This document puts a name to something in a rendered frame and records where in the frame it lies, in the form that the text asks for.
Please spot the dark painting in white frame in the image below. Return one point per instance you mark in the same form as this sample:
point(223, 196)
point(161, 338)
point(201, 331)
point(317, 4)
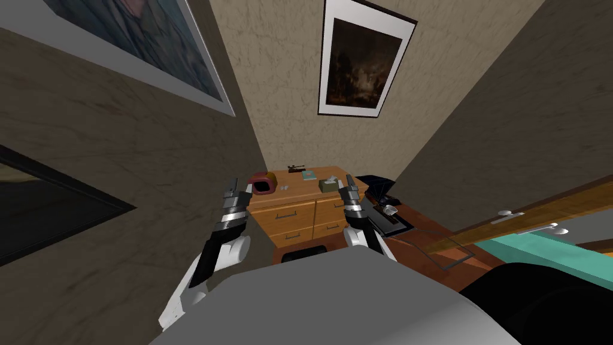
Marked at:
point(364, 62)

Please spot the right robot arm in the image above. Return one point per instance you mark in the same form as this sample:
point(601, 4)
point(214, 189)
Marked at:
point(527, 306)

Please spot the wooden bed with teal cover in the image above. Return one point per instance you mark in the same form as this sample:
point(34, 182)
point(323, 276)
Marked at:
point(541, 251)

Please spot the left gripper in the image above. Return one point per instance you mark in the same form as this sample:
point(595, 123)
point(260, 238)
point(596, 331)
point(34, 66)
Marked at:
point(236, 199)

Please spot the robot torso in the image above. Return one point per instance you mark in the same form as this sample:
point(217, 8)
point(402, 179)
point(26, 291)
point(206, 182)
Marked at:
point(325, 302)

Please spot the small black object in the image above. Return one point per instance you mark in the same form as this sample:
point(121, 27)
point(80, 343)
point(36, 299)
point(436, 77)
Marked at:
point(296, 168)

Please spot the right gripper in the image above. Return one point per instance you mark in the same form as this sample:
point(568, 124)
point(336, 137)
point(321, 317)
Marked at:
point(349, 195)

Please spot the red-brown wooden desk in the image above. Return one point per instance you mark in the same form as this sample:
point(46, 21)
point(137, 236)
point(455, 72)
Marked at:
point(471, 277)

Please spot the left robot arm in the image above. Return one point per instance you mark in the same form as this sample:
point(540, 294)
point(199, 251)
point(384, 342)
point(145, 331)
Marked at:
point(210, 254)

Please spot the wooden drawer front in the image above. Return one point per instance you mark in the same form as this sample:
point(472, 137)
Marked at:
point(293, 232)
point(330, 205)
point(287, 211)
point(328, 230)

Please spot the red hollow box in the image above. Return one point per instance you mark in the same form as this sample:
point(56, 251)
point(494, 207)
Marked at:
point(262, 184)

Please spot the teal book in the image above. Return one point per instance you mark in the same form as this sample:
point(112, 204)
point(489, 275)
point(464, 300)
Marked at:
point(309, 175)

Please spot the wooden dresser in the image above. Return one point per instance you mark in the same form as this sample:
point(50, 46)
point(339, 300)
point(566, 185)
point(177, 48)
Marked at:
point(306, 191)

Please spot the blue painting in white frame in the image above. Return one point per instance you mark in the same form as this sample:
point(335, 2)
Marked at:
point(143, 38)

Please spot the green tissue box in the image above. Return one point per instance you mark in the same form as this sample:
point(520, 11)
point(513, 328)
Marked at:
point(328, 186)

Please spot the white cup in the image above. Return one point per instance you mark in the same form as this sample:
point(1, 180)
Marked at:
point(390, 210)

